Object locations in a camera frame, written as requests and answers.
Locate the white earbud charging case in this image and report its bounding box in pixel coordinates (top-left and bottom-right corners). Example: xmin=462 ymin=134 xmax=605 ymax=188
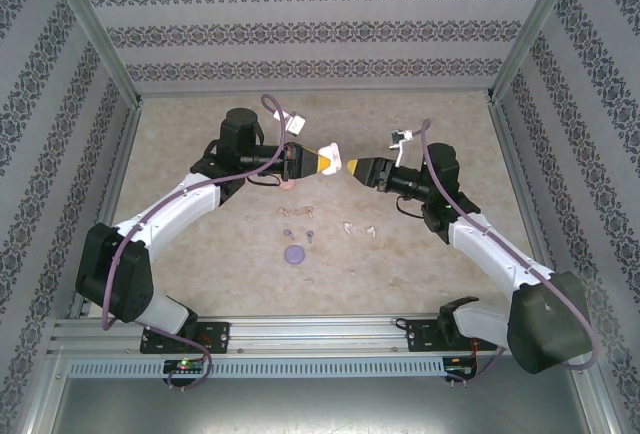
xmin=317 ymin=142 xmax=347 ymax=178

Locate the purple earbud charging case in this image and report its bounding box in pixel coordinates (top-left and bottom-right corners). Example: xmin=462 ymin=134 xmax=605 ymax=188
xmin=282 ymin=244 xmax=308 ymax=268

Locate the grey metal panel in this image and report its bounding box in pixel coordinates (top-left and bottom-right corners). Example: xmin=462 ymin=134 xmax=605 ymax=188
xmin=49 ymin=376 xmax=609 ymax=434

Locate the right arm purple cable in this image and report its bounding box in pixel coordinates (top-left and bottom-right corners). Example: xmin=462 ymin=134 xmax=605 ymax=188
xmin=419 ymin=118 xmax=601 ymax=390

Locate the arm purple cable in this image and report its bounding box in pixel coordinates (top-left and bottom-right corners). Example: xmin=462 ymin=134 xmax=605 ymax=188
xmin=101 ymin=93 xmax=301 ymax=393
xmin=419 ymin=118 xmax=601 ymax=390

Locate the thin aluminium base rail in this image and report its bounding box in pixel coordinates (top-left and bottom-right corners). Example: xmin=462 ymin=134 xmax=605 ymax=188
xmin=135 ymin=86 xmax=496 ymax=101

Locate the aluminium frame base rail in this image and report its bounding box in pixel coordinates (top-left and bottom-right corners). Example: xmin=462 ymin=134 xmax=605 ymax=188
xmin=67 ymin=103 xmax=144 ymax=320
xmin=487 ymin=101 xmax=569 ymax=315

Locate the aluminium mounting rail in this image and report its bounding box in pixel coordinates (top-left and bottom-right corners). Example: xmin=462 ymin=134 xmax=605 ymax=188
xmin=49 ymin=314 xmax=511 ymax=356

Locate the aluminium frame post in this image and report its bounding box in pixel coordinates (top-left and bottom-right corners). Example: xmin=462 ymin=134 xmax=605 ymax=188
xmin=485 ymin=0 xmax=585 ymax=104
xmin=582 ymin=353 xmax=626 ymax=434
xmin=39 ymin=0 xmax=144 ymax=106
xmin=19 ymin=348 xmax=69 ymax=434

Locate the slotted grey cable duct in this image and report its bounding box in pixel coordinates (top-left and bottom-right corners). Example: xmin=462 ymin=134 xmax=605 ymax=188
xmin=67 ymin=357 xmax=446 ymax=378

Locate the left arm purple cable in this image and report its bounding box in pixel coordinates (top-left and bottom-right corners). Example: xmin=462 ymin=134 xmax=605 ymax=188
xmin=101 ymin=93 xmax=301 ymax=393

